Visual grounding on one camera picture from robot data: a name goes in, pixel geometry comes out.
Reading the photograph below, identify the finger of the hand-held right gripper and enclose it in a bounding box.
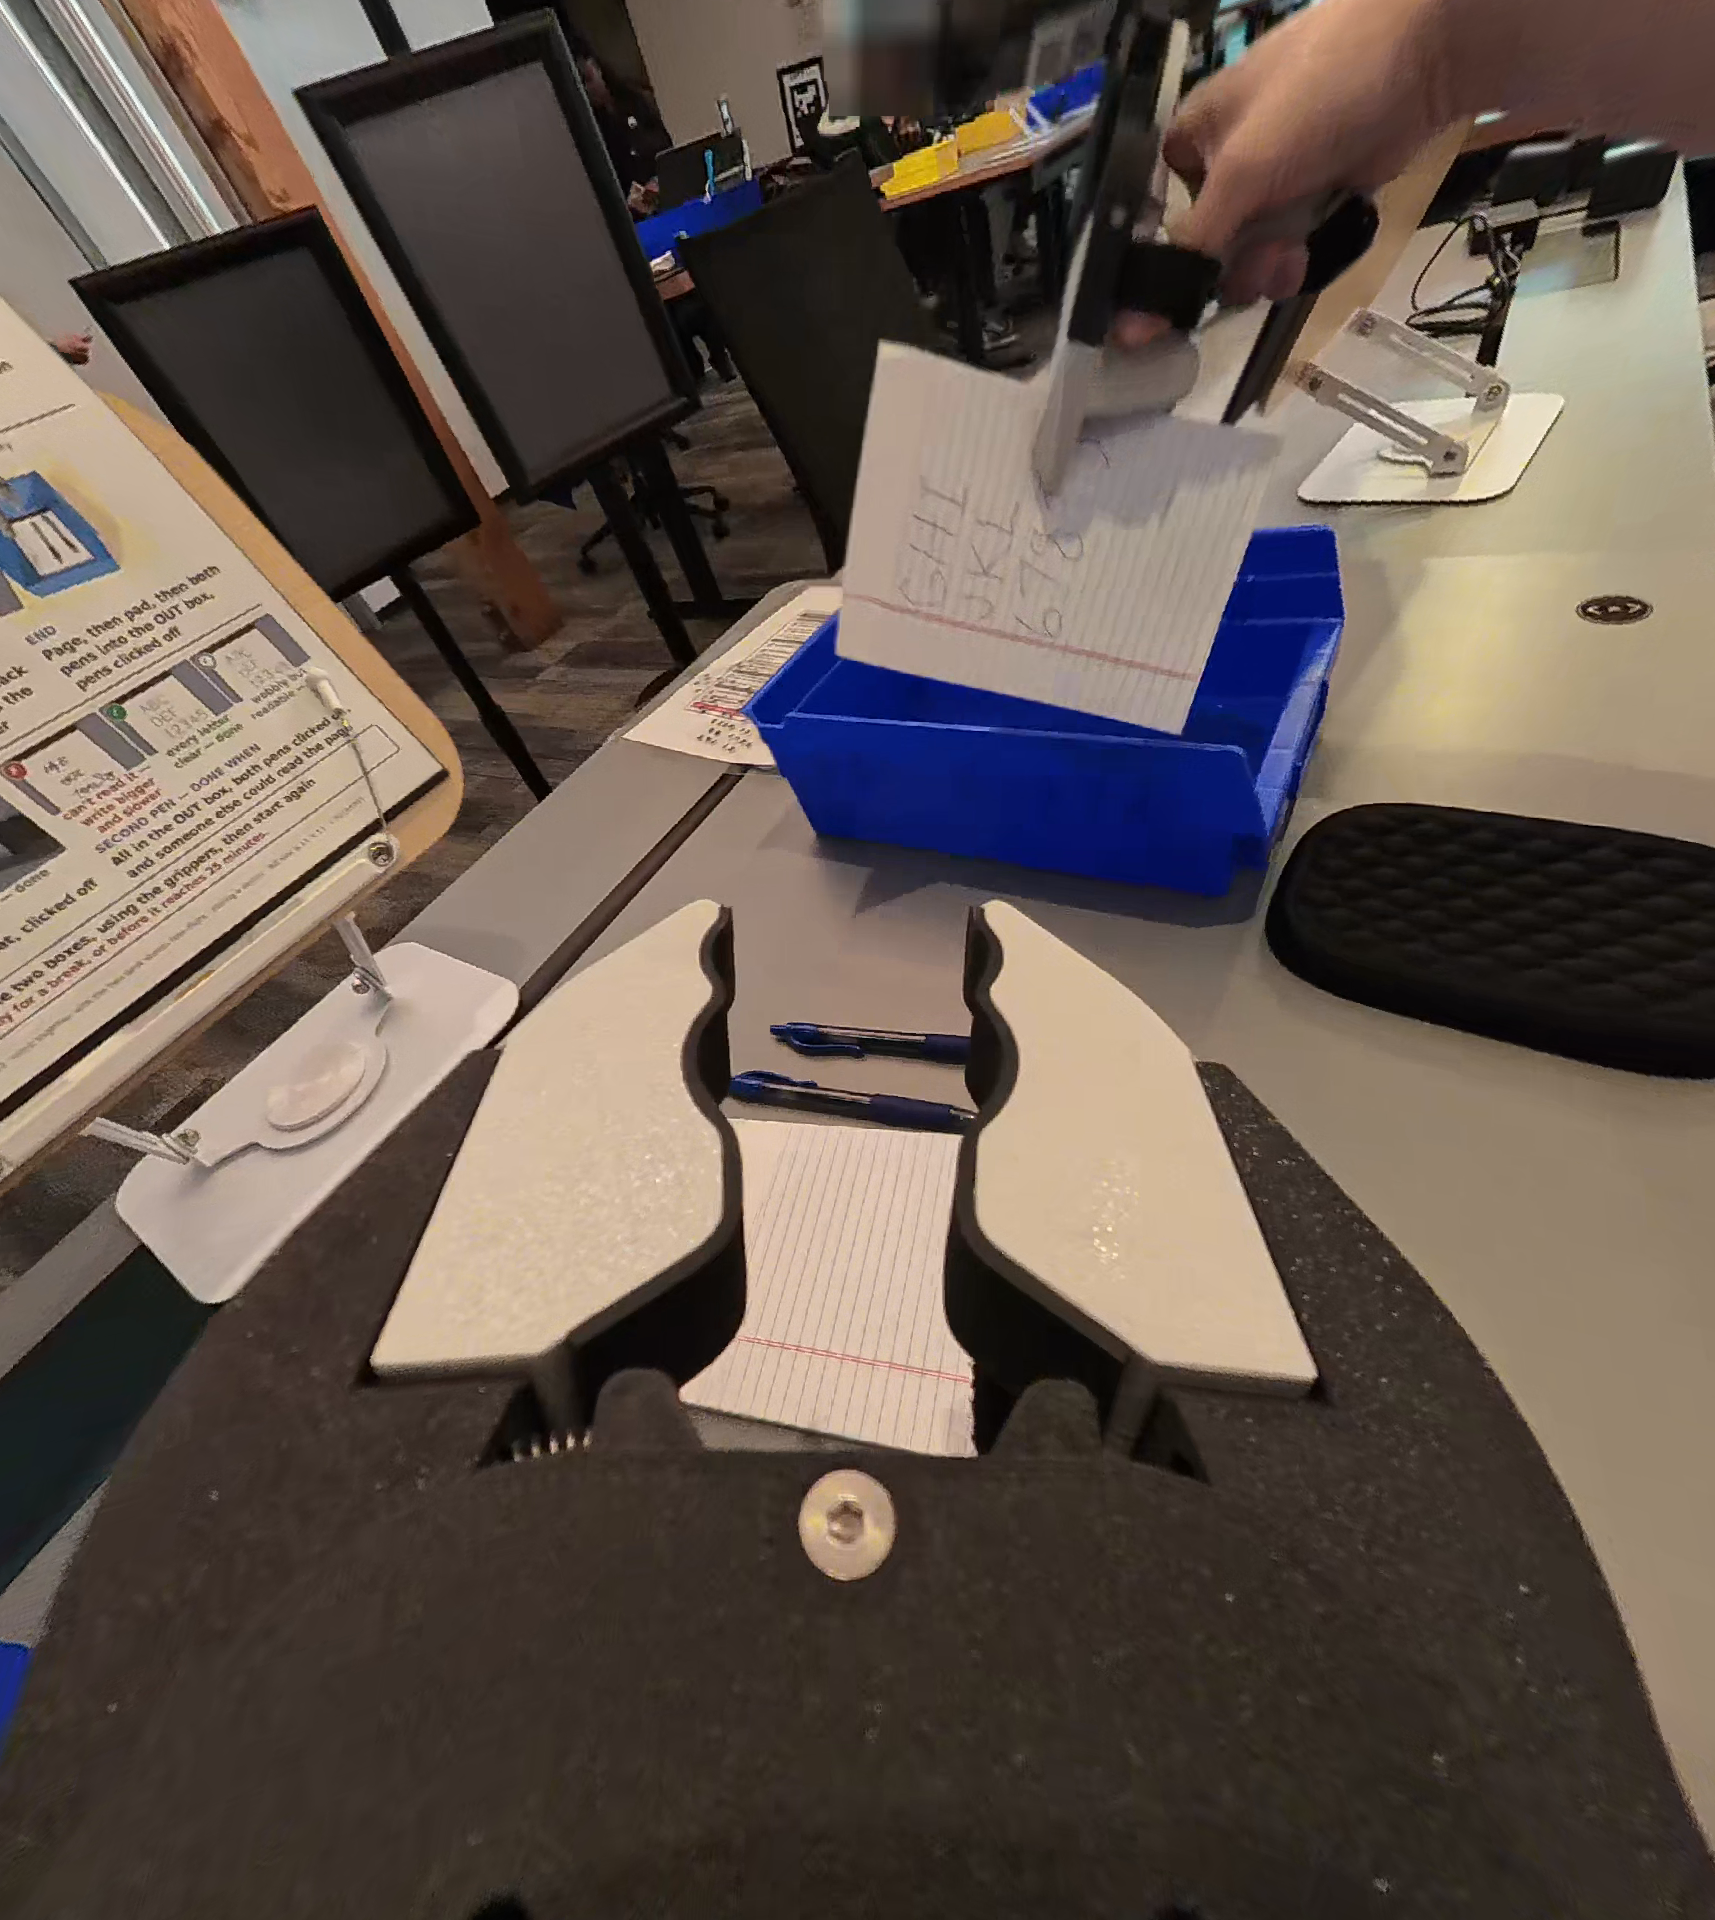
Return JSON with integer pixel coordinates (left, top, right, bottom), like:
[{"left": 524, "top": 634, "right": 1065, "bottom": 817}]
[
  {"left": 1029, "top": 342, "right": 1131, "bottom": 499},
  {"left": 1119, "top": 332, "right": 1207, "bottom": 426}
]

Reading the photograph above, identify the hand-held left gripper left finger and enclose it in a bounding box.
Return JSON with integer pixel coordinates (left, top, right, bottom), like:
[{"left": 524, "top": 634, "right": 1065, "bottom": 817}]
[{"left": 370, "top": 900, "right": 751, "bottom": 1451}]

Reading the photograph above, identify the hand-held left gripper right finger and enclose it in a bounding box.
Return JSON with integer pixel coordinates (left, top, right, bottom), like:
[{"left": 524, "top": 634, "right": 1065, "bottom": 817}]
[{"left": 943, "top": 900, "right": 1321, "bottom": 1454}]

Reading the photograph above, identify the handwritten lined paper sheet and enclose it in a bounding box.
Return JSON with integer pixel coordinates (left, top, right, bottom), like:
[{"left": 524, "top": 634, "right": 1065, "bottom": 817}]
[{"left": 833, "top": 342, "right": 1285, "bottom": 739}]

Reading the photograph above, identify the blue retractable pen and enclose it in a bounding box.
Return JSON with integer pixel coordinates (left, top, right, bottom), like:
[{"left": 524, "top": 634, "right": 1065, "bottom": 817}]
[
  {"left": 767, "top": 1021, "right": 975, "bottom": 1068},
  {"left": 726, "top": 1068, "right": 979, "bottom": 1135}
]

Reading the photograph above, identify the white lined legal notepad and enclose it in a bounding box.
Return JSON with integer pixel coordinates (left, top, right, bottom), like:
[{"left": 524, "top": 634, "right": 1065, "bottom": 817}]
[{"left": 680, "top": 1117, "right": 981, "bottom": 1460}]

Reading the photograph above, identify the person's right hand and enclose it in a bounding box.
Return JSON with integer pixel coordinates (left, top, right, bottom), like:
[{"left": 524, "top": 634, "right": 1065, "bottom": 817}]
[{"left": 1157, "top": 0, "right": 1489, "bottom": 310}]

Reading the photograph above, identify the instruction board on stand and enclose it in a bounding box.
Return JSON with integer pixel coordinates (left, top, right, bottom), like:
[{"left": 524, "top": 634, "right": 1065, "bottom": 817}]
[{"left": 0, "top": 225, "right": 522, "bottom": 1309}]

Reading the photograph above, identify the plain black easel board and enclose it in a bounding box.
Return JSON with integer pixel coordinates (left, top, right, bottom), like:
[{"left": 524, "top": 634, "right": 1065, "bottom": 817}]
[{"left": 678, "top": 151, "right": 979, "bottom": 572}]

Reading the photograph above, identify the wooden document stand white base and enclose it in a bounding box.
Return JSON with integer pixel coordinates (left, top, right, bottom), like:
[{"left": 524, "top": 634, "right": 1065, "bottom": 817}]
[{"left": 1223, "top": 113, "right": 1567, "bottom": 511}]

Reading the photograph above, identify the printed tag sheet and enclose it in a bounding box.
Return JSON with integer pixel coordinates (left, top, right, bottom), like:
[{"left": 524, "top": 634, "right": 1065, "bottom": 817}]
[{"left": 624, "top": 583, "right": 847, "bottom": 770}]

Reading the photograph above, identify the black framed easel board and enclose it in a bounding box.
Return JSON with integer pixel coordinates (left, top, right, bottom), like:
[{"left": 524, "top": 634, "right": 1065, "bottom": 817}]
[
  {"left": 70, "top": 206, "right": 552, "bottom": 799},
  {"left": 294, "top": 13, "right": 739, "bottom": 663}
]

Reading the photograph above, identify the printed instruction sheet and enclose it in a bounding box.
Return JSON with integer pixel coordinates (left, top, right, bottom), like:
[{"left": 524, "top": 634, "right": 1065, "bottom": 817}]
[{"left": 0, "top": 225, "right": 452, "bottom": 1188}]

